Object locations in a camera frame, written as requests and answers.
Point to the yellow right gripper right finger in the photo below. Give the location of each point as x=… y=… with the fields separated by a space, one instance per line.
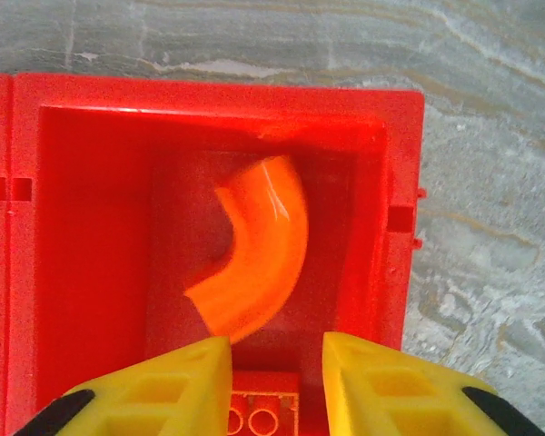
x=390 y=395

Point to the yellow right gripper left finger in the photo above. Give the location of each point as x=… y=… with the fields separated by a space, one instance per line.
x=163 y=390

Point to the orange curved lego piece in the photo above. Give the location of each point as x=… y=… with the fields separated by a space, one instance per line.
x=272 y=236

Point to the red bin with orange legos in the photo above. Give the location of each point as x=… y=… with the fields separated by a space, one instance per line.
x=95 y=227

